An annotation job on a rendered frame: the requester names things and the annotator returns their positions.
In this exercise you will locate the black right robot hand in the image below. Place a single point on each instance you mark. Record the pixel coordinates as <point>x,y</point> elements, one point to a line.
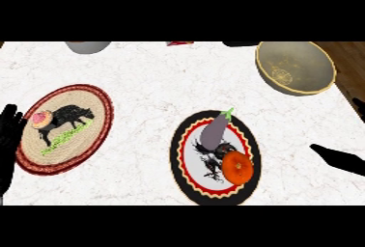
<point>340,159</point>

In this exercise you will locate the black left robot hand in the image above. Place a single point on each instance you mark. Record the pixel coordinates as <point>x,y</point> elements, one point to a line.
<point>9,141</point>

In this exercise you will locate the orange squash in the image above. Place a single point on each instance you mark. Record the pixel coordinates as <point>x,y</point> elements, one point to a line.
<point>237,168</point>

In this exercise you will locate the black rimmed plate with rooster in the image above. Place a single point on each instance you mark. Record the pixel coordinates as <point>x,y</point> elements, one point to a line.
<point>200,173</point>

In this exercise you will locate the beige bowl with yellow rim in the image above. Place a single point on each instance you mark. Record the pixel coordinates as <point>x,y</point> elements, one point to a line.
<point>294,67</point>

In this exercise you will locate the round woven placemat with bear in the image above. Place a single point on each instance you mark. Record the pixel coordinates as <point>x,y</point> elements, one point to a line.
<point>67,130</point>

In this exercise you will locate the purple eggplant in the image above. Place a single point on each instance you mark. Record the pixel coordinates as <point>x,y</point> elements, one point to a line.
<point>215,130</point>

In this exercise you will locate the grey round pot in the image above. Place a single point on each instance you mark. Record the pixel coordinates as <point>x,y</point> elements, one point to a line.
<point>88,46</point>

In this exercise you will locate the black object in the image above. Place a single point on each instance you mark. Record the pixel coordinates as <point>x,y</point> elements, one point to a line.
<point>240,43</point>

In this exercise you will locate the red triangular object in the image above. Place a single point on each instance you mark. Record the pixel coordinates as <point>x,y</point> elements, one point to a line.
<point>179,43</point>

